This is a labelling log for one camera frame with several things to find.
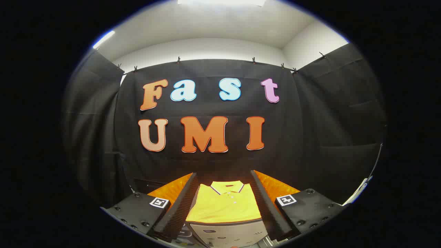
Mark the narrow ceiling light strip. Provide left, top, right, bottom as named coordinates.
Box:
left=92, top=30, right=116, bottom=49

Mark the black backdrop cloth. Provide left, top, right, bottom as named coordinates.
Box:
left=62, top=43, right=388, bottom=210

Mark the white panel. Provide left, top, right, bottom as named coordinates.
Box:
left=343, top=177, right=373, bottom=206

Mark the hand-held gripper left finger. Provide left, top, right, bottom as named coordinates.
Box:
left=101, top=172, right=199, bottom=242

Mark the wide ceiling light panel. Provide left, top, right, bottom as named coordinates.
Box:
left=177, top=0, right=266, bottom=7

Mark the yellow polo shirt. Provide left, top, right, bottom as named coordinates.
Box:
left=185, top=180, right=262, bottom=224

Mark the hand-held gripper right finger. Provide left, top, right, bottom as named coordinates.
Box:
left=250, top=170, right=346, bottom=241

